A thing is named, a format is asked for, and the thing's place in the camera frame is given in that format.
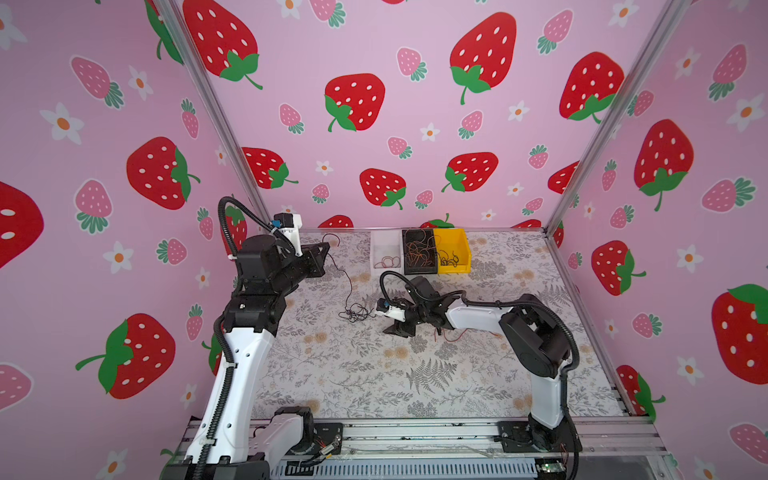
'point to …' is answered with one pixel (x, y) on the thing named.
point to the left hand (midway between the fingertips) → (328, 243)
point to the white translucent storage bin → (387, 251)
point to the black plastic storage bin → (419, 250)
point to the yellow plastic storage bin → (452, 251)
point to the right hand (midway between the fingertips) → (386, 318)
